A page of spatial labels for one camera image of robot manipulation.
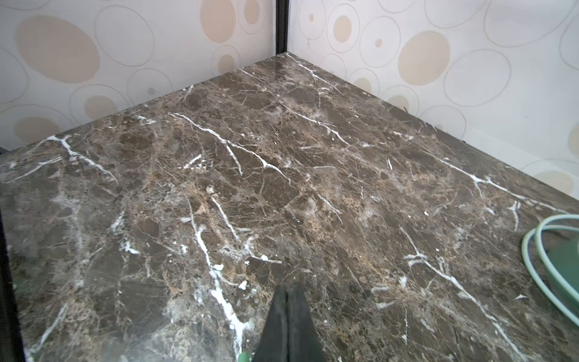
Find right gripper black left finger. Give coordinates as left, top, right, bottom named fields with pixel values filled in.
left=252, top=286, right=288, bottom=362

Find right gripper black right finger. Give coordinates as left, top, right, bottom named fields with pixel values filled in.
left=286, top=284, right=326, bottom=362

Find mint green headphones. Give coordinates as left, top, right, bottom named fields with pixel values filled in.
left=521, top=214, right=578, bottom=325

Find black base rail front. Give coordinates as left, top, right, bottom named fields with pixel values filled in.
left=1, top=224, right=27, bottom=361

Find black corner frame post left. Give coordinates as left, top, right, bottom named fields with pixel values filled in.
left=274, top=0, right=290, bottom=55

